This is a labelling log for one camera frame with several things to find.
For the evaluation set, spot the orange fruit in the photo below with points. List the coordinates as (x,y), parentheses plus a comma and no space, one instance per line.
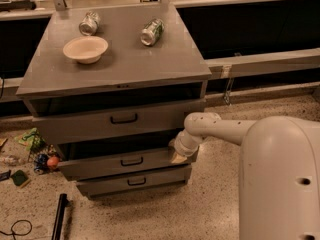
(52,163)

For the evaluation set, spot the dark small packet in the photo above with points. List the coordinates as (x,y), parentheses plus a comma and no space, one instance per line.
(5,175)

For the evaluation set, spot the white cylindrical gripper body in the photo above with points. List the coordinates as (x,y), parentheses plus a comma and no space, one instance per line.
(181,148)

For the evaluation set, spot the black bar on floor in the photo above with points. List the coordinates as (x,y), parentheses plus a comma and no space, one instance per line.
(62,204)

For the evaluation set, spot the grey drawer cabinet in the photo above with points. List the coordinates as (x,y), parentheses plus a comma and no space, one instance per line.
(53,106)

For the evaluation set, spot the grey bottom drawer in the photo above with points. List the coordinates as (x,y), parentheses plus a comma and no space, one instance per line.
(146,179)

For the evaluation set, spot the green chip bag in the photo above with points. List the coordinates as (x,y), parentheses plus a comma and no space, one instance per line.
(32,140)

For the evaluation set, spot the green soda can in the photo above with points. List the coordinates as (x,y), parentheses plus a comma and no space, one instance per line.
(152,32)

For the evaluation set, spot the clear plastic bottle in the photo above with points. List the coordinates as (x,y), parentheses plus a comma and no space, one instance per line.
(12,160)

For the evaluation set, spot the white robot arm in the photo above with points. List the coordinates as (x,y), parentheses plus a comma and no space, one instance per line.
(279,171)

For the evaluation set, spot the blue soda can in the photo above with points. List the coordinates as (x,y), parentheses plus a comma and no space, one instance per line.
(40,164)

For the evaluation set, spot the grey drawer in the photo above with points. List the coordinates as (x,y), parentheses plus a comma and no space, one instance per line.
(146,179)
(93,125)
(116,164)

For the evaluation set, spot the silver can lying left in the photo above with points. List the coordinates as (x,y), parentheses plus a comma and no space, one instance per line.
(90,24)

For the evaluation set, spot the grey top drawer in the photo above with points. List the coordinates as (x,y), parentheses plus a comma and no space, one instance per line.
(93,125)

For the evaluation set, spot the green yellow sponge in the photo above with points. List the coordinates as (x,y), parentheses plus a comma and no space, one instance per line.
(20,179)

